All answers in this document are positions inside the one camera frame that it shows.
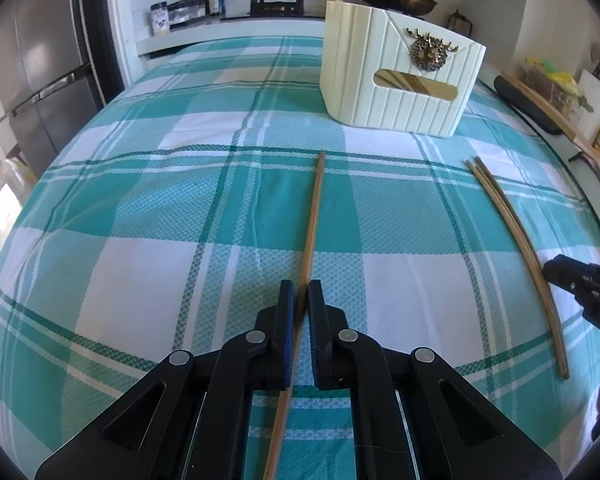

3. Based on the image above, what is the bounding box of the cream ribbed utensil holder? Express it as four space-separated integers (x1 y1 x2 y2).
320 1 486 138

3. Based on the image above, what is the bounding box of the black gas stove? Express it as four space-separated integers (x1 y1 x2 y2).
220 0 324 22

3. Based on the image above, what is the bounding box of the white knife block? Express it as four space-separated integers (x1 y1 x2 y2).
576 41 600 144

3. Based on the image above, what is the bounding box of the wooden cutting board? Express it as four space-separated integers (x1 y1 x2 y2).
500 72 600 164

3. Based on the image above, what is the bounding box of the steel refrigerator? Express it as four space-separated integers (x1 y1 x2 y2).
0 0 123 176

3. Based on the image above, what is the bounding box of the black rolled mat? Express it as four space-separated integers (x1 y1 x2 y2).
493 75 562 136

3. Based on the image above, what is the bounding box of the wire basket with bags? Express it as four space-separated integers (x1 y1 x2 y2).
520 58 594 118

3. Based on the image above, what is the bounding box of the dark glass jar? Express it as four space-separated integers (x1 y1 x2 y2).
446 10 474 38

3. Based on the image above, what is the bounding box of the teal plaid tablecloth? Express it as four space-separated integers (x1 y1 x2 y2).
0 37 600 477

